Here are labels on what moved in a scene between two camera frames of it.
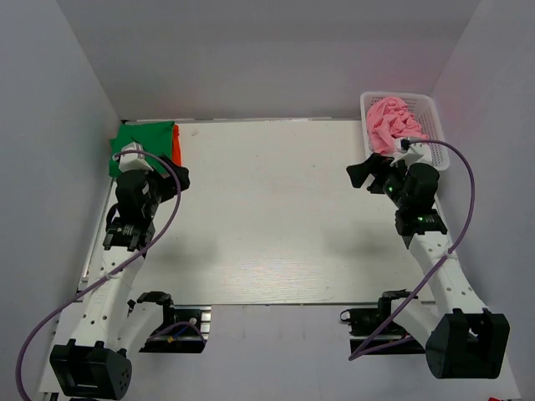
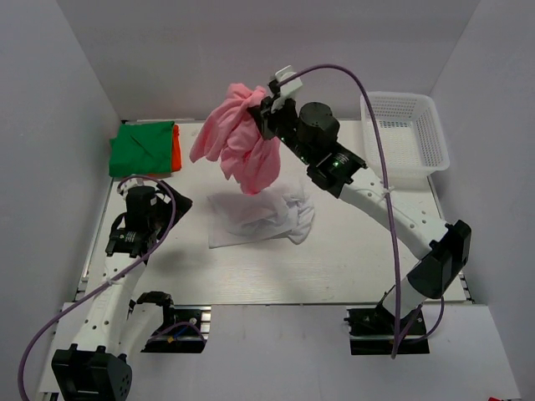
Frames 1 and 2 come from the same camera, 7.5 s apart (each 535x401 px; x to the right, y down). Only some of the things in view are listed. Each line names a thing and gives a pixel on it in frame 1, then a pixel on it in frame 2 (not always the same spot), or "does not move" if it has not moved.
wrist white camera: (415, 153) -> (288, 81)
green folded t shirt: (154, 137) does not move
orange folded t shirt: (176, 146) does not move
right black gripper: (380, 168) -> (267, 115)
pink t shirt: (389, 118) -> (231, 135)
